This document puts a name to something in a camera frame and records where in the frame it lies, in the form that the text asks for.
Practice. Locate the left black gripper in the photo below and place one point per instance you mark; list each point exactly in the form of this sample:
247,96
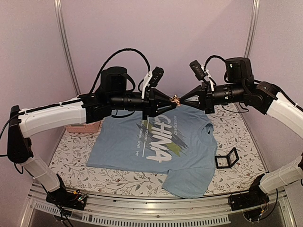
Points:
151,103

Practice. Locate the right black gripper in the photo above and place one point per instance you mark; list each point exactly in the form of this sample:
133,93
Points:
202,104

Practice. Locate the silver brooch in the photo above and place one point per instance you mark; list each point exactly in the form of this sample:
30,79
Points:
176,100

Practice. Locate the light blue printed t-shirt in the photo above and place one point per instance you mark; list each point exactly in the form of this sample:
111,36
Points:
179,143

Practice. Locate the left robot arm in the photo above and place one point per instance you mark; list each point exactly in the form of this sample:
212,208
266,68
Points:
112,94

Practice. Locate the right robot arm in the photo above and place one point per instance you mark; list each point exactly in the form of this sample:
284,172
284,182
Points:
269,99

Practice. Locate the black open jewelry box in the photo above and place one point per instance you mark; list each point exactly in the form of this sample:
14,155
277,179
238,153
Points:
227,161

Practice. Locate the pink plastic basket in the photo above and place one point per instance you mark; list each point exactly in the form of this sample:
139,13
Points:
84,128

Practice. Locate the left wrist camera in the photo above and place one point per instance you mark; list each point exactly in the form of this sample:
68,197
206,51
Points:
151,80

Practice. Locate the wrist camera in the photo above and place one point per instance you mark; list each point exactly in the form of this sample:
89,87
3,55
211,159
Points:
151,80
201,74

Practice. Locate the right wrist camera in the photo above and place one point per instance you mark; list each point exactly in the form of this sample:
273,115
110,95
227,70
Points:
201,74

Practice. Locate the front aluminium rail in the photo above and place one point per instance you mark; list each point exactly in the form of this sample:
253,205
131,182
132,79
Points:
106,210

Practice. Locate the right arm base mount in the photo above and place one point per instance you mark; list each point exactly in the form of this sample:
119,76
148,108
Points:
255,196

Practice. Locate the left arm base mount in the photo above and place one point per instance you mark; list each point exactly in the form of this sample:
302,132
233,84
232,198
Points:
61,197

